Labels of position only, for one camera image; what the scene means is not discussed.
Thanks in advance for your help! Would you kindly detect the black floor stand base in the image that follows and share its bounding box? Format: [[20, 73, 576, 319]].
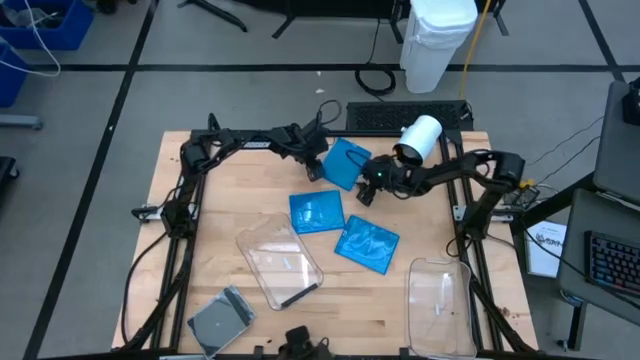
[[0, 155, 21, 201]]

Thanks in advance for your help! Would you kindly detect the black strip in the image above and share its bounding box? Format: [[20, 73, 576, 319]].
[[280, 283, 320, 308]]

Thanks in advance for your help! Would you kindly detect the black power cable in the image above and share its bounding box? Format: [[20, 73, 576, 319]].
[[120, 230, 174, 346]]

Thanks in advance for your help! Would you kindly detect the yellow cable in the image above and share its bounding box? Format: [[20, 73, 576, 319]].
[[458, 0, 494, 100]]

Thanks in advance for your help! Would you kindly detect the white trash bin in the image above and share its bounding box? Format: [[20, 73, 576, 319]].
[[398, 0, 479, 95]]

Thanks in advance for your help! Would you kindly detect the clear plastic bin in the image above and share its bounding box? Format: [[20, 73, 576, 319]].
[[235, 211, 325, 312], [407, 256, 478, 360]]

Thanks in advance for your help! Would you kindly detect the coiled black cable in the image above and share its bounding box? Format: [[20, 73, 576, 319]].
[[353, 18, 398, 98]]

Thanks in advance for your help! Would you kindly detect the black keyboard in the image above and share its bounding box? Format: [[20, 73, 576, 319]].
[[583, 229, 640, 300]]

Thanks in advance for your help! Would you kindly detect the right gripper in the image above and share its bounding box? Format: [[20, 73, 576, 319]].
[[355, 153, 407, 207]]

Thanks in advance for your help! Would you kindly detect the black device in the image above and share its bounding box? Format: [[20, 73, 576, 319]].
[[621, 77, 640, 127]]

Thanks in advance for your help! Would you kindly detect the white printed paper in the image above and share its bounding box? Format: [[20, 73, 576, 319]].
[[524, 219, 569, 279]]

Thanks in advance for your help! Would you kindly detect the blue storage bin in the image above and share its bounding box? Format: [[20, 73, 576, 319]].
[[0, 0, 95, 52], [0, 42, 31, 109]]

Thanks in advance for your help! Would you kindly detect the white camera cylinder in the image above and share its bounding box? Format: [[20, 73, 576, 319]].
[[392, 114, 444, 168]]

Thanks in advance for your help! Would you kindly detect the black perforated box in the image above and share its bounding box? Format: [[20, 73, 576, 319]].
[[345, 99, 475, 133]]

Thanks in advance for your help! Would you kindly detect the black aluminium frame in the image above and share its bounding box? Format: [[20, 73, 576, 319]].
[[112, 112, 539, 360]]

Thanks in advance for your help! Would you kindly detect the white cable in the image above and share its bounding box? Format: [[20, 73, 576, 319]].
[[0, 0, 62, 79]]

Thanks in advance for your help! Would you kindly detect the grey side table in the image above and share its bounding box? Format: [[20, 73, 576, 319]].
[[592, 79, 640, 206], [556, 187, 640, 326]]

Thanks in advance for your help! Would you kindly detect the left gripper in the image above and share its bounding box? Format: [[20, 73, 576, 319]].
[[298, 127, 333, 182]]

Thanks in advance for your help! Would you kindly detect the blue jewel case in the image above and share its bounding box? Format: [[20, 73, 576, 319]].
[[288, 189, 347, 236], [333, 214, 401, 276], [322, 137, 374, 193]]

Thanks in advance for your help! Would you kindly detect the grey metal bar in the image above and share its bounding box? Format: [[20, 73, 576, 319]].
[[0, 113, 44, 132]]

